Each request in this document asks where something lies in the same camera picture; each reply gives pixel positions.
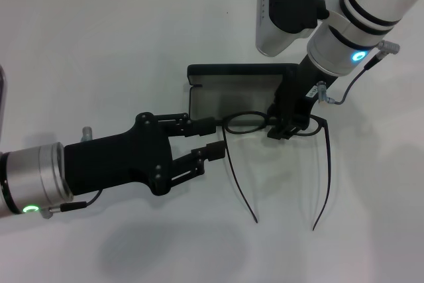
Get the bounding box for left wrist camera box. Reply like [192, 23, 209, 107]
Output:
[0, 64, 8, 141]

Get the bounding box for wrist connector cable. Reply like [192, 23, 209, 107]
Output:
[327, 40, 402, 105]
[41, 190, 104, 221]

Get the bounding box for black glasses case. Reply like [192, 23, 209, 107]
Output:
[186, 62, 299, 125]

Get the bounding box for black glasses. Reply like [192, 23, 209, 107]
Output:
[221, 111, 333, 232]

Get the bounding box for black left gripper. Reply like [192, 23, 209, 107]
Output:
[62, 112, 174, 198]

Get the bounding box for left wrist connector cable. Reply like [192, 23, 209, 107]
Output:
[41, 190, 104, 221]

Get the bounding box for right wrist connector cable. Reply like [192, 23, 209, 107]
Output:
[327, 40, 402, 105]

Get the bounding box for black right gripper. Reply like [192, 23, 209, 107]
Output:
[154, 54, 338, 192]

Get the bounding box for silver right wrist plug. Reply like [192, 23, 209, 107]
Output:
[316, 80, 329, 104]

